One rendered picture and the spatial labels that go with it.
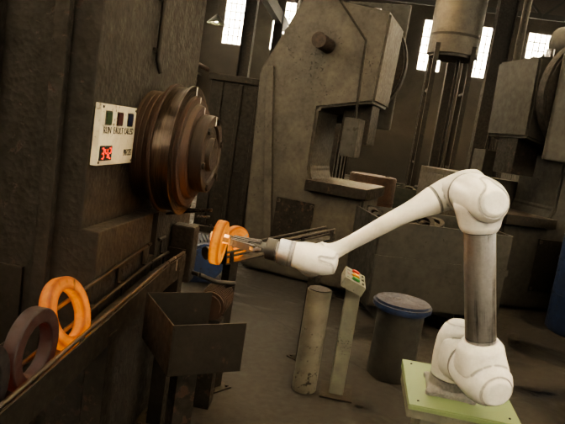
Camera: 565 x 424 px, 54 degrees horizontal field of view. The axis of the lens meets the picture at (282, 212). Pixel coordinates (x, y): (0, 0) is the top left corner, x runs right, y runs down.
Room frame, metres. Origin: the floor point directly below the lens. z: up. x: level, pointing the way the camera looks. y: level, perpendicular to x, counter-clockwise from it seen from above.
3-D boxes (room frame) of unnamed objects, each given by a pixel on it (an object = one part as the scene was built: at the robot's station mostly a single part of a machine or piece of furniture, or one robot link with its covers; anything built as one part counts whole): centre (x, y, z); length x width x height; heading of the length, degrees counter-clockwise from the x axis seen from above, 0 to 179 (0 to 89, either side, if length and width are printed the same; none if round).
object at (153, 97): (2.07, 0.48, 1.11); 0.47 x 0.10 x 0.47; 174
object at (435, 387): (2.03, -0.72, 0.41); 0.22 x 0.18 x 0.06; 170
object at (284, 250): (1.88, -0.03, 0.83); 0.09 x 0.06 x 0.09; 174
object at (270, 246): (1.89, 0.04, 0.84); 0.09 x 0.08 x 0.07; 84
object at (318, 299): (2.63, -0.24, 0.26); 0.12 x 0.12 x 0.52
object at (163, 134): (2.06, 0.40, 1.11); 0.47 x 0.06 x 0.47; 174
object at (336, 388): (2.66, -0.40, 0.31); 0.24 x 0.16 x 0.62; 174
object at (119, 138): (1.73, 0.55, 1.15); 0.26 x 0.02 x 0.18; 174
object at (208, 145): (2.05, 0.30, 1.11); 0.28 x 0.06 x 0.28; 174
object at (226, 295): (2.37, 0.23, 0.27); 0.22 x 0.13 x 0.53; 174
